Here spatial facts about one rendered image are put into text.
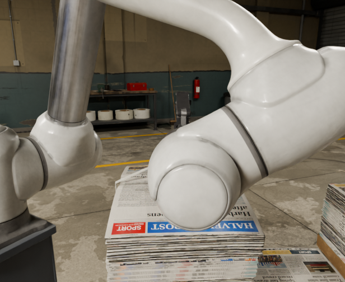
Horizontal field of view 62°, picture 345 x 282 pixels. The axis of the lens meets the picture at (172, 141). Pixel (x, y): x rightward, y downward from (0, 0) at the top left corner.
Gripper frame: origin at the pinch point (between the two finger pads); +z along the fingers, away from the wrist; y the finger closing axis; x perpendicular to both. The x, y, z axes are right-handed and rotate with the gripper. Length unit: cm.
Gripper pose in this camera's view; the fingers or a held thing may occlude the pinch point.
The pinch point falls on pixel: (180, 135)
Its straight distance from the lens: 68.3
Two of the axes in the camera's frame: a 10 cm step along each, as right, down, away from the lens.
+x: 10.0, 0.1, 0.1
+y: -0.2, 9.9, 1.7
